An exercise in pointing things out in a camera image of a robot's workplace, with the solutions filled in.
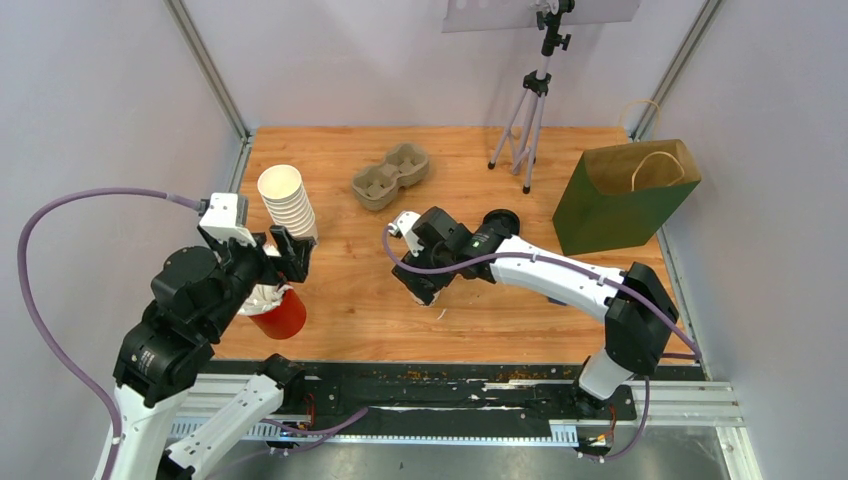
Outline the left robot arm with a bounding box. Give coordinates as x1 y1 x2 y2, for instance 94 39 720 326
95 226 316 479

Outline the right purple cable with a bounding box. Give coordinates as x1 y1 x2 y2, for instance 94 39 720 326
382 225 705 362

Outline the camera tripod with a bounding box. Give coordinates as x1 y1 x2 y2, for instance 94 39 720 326
487 0 576 195

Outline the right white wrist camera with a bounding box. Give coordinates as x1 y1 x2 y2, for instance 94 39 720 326
388 210 424 257

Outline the stack of black lids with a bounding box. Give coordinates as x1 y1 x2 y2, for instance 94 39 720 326
481 209 521 238

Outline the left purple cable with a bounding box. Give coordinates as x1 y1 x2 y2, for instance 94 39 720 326
17 188 207 480

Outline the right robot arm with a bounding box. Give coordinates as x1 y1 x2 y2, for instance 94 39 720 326
382 207 682 418

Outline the purple cable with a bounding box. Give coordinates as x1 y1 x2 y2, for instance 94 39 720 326
17 188 207 480
382 225 705 362

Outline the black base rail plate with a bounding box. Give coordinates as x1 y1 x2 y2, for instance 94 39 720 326
198 359 707 442

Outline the cardboard cup carrier tray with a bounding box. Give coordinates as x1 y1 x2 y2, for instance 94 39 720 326
351 143 430 212

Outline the stack of white paper cups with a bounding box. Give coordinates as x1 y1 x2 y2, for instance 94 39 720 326
257 164 319 241

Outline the red cup holder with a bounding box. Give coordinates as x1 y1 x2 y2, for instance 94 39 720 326
249 290 307 340

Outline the green paper bag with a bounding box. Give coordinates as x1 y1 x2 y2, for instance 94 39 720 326
552 139 701 256

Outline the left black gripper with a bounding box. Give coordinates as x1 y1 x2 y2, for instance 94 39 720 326
204 220 317 334

